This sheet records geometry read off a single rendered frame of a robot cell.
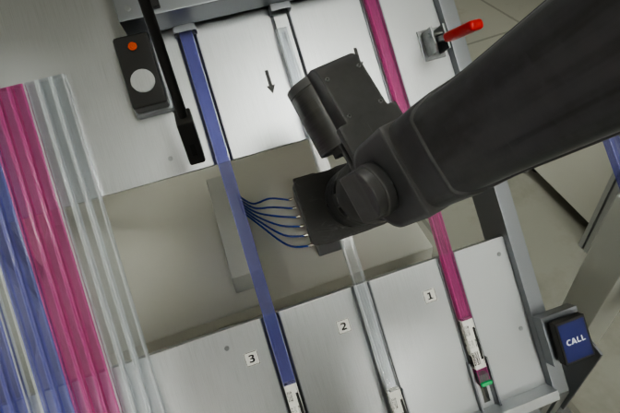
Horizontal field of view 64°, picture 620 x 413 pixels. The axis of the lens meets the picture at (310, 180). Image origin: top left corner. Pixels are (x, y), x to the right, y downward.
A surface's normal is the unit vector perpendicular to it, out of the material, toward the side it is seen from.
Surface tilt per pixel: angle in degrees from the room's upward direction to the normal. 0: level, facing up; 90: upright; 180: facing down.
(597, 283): 90
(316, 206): 40
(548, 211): 0
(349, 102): 34
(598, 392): 0
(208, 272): 0
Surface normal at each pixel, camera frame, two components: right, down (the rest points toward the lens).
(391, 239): -0.09, -0.71
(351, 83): 0.22, -0.27
